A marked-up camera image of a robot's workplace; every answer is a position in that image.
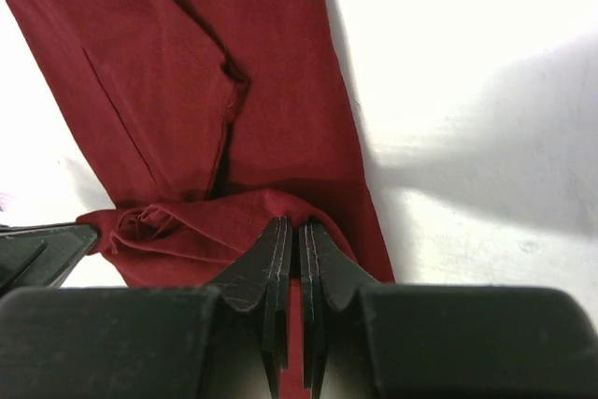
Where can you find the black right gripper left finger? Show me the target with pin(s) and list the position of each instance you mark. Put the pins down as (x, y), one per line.
(227, 339)

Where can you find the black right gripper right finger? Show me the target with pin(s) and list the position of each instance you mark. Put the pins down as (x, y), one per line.
(377, 340)

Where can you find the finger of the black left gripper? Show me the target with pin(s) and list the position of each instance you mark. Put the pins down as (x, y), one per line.
(43, 256)

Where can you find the dark maroon t-shirt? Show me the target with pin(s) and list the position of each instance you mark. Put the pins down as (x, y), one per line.
(204, 120)

